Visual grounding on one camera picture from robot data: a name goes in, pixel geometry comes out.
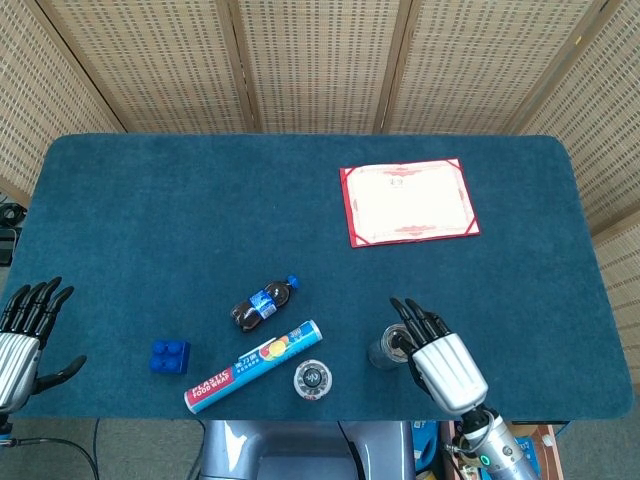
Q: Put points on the white drink bottle black cap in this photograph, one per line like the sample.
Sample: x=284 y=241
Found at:
x=312 y=379

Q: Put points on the small cola bottle blue cap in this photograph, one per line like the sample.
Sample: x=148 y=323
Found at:
x=262 y=304

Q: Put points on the red certificate folder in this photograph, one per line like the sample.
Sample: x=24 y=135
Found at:
x=407 y=202

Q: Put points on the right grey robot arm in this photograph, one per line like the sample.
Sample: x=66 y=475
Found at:
x=500 y=450

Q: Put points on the blue toy building brick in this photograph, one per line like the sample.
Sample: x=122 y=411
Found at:
x=170 y=356

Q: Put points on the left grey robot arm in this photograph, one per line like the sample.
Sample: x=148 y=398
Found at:
x=4 y=425

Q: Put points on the blue plastic container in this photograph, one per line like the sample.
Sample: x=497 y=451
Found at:
x=425 y=445

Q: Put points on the woven wooden folding screen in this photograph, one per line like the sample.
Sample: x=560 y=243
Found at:
x=320 y=60

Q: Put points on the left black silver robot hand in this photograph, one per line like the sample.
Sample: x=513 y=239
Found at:
x=17 y=360

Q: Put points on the plastic food wrap box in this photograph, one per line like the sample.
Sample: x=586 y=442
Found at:
x=250 y=365

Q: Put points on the grey robot torso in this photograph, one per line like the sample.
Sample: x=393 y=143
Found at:
x=300 y=450

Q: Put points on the blue table cloth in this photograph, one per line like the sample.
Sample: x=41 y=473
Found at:
x=200 y=210

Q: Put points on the clear glass jar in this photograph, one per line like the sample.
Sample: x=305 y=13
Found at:
x=381 y=352

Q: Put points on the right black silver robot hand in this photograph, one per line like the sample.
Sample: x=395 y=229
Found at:
x=447 y=370

